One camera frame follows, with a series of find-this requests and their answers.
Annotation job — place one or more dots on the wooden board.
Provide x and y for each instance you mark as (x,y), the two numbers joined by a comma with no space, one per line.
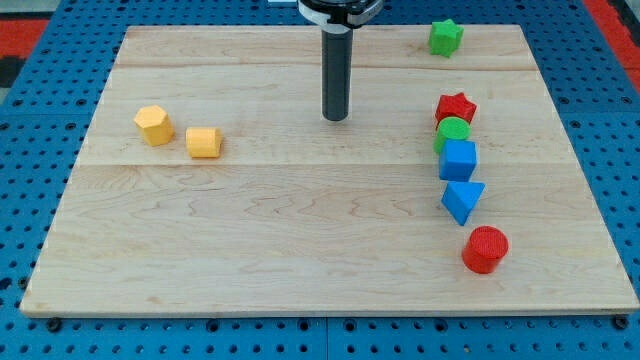
(300,216)

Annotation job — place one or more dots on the blue cube block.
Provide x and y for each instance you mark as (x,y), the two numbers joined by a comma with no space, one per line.
(457,160)

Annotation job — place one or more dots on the red star block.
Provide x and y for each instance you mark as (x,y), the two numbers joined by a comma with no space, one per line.
(457,105)

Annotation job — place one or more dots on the red cylinder block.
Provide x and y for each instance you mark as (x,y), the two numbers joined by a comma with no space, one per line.
(485,249)

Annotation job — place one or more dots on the green cylinder block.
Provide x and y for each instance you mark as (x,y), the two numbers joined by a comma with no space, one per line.
(450,128)

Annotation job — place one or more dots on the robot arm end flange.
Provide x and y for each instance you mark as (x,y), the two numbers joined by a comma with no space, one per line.
(339,16)

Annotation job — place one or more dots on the green star block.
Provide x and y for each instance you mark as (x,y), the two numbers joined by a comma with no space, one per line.
(445,37)

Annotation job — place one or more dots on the blue triangle block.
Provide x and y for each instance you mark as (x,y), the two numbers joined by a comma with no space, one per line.
(460,198)

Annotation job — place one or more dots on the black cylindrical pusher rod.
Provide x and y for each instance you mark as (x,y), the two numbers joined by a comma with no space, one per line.
(336,74)

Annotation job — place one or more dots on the yellow rounded block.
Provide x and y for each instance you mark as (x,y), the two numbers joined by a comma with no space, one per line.
(203,142)

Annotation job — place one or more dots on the yellow hexagon block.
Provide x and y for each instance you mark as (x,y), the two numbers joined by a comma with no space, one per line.
(154,125)

